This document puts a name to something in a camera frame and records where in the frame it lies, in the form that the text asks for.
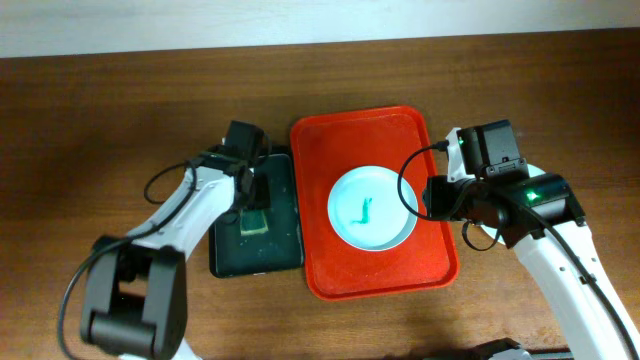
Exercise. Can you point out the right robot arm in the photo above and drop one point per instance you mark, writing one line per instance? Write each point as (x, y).
(539, 218)

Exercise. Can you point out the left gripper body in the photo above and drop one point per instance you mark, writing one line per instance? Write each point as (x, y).
(260, 199)

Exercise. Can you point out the red plastic tray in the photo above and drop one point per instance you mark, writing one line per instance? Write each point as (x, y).
(325, 147)

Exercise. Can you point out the black plastic tray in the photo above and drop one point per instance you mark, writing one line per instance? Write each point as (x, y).
(281, 247)

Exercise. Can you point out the light green plate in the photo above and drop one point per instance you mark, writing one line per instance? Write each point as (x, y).
(492, 232)

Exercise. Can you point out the green yellow sponge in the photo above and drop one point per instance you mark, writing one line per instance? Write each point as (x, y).
(253, 222)

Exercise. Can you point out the light blue plate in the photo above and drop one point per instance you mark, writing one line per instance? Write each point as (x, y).
(372, 209)

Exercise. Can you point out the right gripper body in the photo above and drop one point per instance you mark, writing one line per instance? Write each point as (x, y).
(448, 199)

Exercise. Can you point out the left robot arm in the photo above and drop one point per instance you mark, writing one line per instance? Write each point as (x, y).
(135, 305)

